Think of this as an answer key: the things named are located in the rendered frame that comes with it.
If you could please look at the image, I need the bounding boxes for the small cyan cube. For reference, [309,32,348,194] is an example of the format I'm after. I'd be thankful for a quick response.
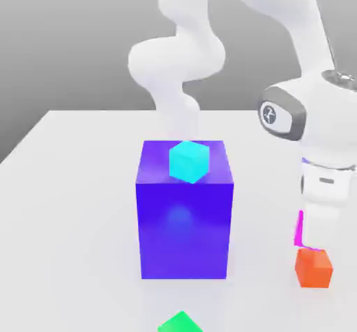
[168,139,211,185]

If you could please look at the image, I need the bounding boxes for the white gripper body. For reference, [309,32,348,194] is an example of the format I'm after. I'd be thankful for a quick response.
[303,198,351,251]

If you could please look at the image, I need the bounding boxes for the small green cube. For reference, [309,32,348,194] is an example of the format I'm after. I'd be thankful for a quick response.
[156,310,205,332]

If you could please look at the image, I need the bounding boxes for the large blue box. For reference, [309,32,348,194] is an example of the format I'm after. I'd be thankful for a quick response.
[135,139,235,280]

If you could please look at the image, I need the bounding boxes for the small orange cube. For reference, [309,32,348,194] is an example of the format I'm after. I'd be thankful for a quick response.
[294,248,334,289]

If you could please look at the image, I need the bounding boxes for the small magenta cube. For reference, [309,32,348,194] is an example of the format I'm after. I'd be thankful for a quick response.
[293,209,326,252]

